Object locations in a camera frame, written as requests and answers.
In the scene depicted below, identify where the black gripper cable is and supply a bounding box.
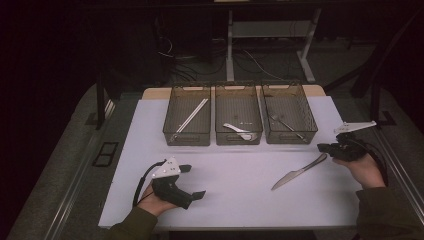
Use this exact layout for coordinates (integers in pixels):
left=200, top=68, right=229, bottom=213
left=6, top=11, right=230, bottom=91
left=132, top=159, right=167, bottom=208
left=353, top=138, right=389, bottom=186

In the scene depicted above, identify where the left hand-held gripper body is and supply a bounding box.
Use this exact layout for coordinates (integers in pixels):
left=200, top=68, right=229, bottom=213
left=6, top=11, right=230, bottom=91
left=151, top=157, right=195, bottom=210

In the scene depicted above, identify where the white spoon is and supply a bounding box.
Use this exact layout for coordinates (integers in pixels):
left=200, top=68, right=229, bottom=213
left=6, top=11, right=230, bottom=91
left=222, top=122, right=259, bottom=142

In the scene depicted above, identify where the white metal desk frame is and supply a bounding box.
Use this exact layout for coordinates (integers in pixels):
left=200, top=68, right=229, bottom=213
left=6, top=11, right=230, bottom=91
left=225, top=8, right=323, bottom=84

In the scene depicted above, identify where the white table cover sheet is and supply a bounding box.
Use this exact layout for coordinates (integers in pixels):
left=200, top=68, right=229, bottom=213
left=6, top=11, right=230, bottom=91
left=98, top=95, right=364, bottom=229

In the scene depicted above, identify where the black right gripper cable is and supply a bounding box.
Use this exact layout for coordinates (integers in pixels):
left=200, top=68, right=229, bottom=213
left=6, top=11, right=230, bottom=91
left=353, top=138, right=389, bottom=186

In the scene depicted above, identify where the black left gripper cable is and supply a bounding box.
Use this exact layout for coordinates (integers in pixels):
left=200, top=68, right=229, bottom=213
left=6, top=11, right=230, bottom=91
left=132, top=159, right=167, bottom=208

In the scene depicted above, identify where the white floor cable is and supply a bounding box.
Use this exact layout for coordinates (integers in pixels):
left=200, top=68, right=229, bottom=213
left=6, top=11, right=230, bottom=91
left=243, top=49, right=284, bottom=81

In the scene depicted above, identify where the black metal stand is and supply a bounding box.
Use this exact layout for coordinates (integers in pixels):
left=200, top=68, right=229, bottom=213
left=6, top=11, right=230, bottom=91
left=369, top=81, right=398, bottom=130

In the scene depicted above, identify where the person's right hand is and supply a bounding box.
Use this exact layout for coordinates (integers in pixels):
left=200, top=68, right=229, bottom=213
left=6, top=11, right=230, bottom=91
left=332, top=153, right=387, bottom=191

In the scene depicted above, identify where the silver table knife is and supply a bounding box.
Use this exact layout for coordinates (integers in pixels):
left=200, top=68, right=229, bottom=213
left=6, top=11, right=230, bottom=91
left=270, top=152, right=329, bottom=192

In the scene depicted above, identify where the person's left hand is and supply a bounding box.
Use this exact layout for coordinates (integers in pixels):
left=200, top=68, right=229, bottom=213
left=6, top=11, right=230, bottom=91
left=137, top=184, right=180, bottom=218

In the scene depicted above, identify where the silver fork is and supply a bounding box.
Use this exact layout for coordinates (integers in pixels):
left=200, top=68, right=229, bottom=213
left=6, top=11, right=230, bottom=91
left=268, top=112, right=307, bottom=142

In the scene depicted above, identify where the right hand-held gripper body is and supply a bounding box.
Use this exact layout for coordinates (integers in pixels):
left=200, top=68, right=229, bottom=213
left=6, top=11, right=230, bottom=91
left=328, top=120, right=378, bottom=163

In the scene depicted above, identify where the translucent grey plastic bin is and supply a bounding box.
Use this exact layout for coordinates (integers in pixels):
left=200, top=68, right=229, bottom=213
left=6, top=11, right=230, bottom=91
left=260, top=82, right=319, bottom=145
left=162, top=84, right=212, bottom=147
left=214, top=83, right=264, bottom=146

